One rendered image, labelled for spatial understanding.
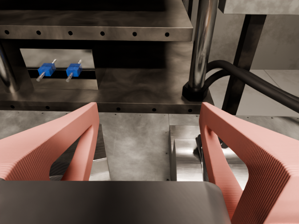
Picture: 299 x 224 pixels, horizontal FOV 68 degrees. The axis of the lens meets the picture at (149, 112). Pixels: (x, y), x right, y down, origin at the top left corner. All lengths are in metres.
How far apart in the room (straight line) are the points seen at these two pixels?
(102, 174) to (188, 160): 0.19
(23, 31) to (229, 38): 2.31
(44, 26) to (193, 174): 0.71
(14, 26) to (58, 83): 0.24
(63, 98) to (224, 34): 2.22
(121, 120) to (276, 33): 2.54
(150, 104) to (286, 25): 2.42
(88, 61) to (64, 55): 0.09
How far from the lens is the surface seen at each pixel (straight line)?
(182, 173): 0.44
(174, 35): 0.83
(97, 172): 0.51
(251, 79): 0.79
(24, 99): 0.99
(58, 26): 0.89
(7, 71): 1.02
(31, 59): 0.98
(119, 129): 0.71
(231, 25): 2.81
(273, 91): 0.79
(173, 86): 0.95
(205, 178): 0.45
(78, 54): 0.89
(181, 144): 0.48
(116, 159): 0.63
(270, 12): 0.96
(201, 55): 0.80
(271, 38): 3.05
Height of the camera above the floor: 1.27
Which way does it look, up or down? 38 degrees down
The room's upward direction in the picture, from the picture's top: straight up
